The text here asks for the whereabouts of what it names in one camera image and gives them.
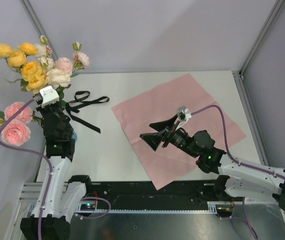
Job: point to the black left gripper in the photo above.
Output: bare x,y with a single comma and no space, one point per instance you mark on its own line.
42,110

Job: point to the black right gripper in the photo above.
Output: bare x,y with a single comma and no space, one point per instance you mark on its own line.
166,134

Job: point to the pink wrapping paper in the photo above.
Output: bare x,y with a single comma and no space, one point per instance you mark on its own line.
156,110

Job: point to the white rose stem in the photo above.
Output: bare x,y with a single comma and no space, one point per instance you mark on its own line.
58,80

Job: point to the black ribbon gold lettering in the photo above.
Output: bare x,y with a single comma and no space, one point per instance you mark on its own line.
80,102

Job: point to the yellow rose stem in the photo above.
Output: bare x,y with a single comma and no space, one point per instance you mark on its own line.
33,74

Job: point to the green flower stem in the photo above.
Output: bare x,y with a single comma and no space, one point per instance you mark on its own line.
17,131

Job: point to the pale pink rose stem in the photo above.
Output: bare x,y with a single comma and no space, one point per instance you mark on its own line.
79,62

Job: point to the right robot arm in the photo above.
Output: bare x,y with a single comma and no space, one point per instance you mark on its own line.
237,178

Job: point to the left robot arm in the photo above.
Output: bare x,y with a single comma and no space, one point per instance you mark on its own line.
51,217

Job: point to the teal cylindrical vase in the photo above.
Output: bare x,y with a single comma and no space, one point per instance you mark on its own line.
74,136

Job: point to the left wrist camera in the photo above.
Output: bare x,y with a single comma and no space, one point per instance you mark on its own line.
48,96

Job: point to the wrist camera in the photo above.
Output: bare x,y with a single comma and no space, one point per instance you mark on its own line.
183,115
48,96

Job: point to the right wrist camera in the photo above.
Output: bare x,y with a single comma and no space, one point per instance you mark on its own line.
183,115

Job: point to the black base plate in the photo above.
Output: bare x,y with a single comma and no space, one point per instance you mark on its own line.
145,192

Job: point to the slotted cable duct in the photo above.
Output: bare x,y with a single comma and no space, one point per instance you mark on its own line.
191,207

